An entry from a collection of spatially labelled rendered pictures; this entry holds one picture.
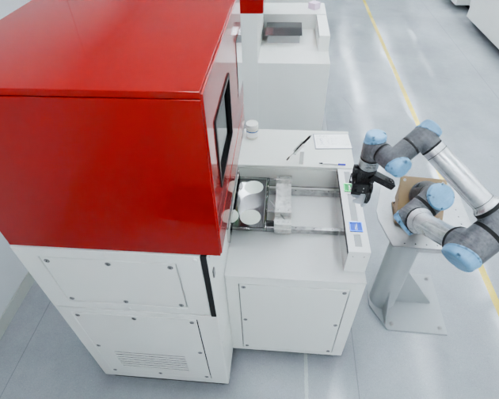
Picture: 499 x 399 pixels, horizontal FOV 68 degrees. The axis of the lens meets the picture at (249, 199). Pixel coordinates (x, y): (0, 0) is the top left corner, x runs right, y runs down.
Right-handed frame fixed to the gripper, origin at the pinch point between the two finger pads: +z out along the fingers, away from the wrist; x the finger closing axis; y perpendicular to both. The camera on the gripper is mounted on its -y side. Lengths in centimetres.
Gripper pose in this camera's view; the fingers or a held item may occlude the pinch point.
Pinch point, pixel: (363, 204)
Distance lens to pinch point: 162.6
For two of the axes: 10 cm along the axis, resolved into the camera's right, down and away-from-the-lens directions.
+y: -10.0, -0.4, 0.8
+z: 0.2, 7.2, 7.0
